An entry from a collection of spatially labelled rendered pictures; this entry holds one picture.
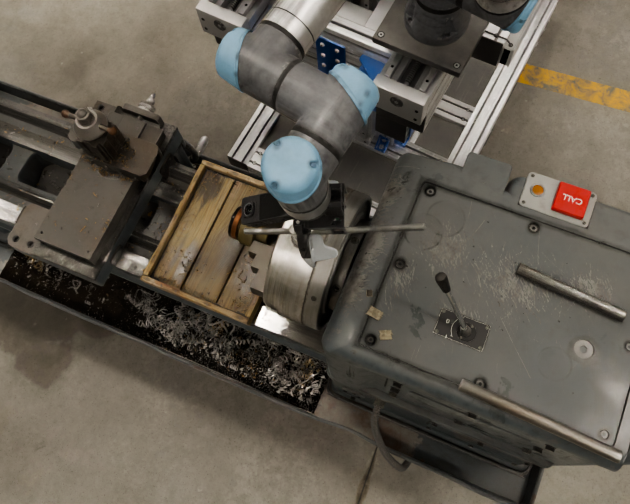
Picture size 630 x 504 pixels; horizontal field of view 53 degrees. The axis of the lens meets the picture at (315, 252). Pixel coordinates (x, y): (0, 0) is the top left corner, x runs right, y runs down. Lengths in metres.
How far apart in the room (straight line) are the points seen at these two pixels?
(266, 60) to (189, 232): 0.89
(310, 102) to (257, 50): 0.10
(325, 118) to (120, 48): 2.44
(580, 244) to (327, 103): 0.64
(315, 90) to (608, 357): 0.72
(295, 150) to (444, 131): 1.79
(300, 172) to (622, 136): 2.29
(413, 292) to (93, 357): 1.68
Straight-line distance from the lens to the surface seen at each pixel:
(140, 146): 1.66
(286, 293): 1.28
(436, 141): 2.52
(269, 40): 0.88
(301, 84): 0.84
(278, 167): 0.78
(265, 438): 2.43
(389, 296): 1.19
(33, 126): 2.03
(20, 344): 2.77
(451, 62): 1.53
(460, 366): 1.17
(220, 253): 1.64
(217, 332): 1.90
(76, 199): 1.71
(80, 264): 1.70
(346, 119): 0.82
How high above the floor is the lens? 2.40
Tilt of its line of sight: 71 degrees down
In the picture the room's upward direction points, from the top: 11 degrees counter-clockwise
